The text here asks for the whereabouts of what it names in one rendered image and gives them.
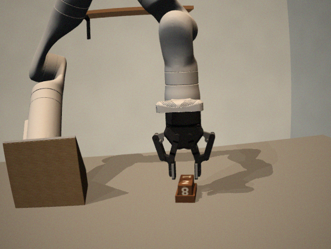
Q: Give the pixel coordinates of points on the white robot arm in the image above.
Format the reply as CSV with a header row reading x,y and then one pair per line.
x,y
177,31

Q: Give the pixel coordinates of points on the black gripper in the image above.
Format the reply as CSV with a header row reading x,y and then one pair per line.
x,y
183,131

